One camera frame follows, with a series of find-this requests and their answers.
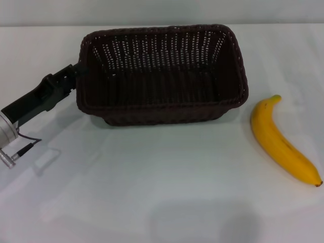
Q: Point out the dark brown woven basket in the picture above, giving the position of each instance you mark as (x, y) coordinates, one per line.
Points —
(162, 83)

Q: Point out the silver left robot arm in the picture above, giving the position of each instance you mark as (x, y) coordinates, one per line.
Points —
(6, 136)

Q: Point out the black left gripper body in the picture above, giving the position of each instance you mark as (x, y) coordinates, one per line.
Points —
(38, 98)

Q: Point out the yellow banana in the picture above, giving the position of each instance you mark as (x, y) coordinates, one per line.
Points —
(273, 136)

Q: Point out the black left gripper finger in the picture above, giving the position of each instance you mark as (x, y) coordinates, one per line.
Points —
(79, 70)

